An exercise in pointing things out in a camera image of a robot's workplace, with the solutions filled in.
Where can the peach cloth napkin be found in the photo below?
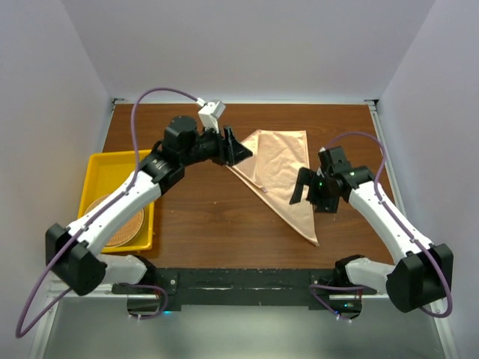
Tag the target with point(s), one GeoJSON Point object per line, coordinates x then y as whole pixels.
{"type": "Point", "coordinates": [277, 158]}

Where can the yellow plastic tray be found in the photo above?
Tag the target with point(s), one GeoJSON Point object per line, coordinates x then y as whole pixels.
{"type": "Point", "coordinates": [105, 173]}

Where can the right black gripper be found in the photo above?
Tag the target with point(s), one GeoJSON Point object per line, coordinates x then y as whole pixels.
{"type": "Point", "coordinates": [305, 177]}

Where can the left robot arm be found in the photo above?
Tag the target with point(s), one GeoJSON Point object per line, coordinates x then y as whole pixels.
{"type": "Point", "coordinates": [74, 253]}

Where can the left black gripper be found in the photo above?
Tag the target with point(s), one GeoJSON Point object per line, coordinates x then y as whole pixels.
{"type": "Point", "coordinates": [231, 153]}

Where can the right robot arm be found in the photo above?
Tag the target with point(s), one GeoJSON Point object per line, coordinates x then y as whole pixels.
{"type": "Point", "coordinates": [421, 272]}

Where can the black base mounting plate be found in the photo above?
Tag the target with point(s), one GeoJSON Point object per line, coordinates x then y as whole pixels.
{"type": "Point", "coordinates": [242, 287]}

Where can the round woven coaster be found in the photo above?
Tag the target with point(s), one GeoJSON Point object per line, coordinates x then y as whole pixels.
{"type": "Point", "coordinates": [129, 234]}

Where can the aluminium table frame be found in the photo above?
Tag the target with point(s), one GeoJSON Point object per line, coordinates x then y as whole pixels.
{"type": "Point", "coordinates": [421, 273]}

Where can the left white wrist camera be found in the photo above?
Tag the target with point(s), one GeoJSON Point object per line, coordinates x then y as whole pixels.
{"type": "Point", "coordinates": [210, 112]}

